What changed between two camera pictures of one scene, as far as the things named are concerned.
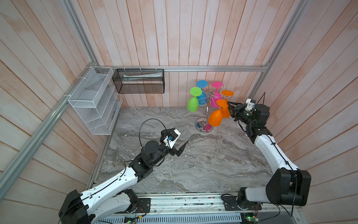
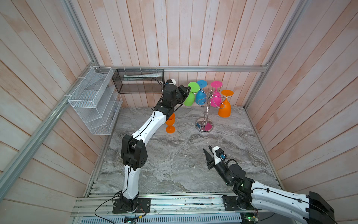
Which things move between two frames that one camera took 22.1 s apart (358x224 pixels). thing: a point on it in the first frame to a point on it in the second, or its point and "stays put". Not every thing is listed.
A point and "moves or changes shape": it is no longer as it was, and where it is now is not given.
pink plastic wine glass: [216, 96] stays put
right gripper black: [238, 109] to [209, 159]
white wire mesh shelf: [97, 101] stays put
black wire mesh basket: [139, 80] stays put
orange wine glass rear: [226, 111] stays put
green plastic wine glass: [193, 102] moves or changes shape
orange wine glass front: [215, 117] to [170, 129]
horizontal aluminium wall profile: [178, 67] stays put
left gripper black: [174, 151] to [181, 88]
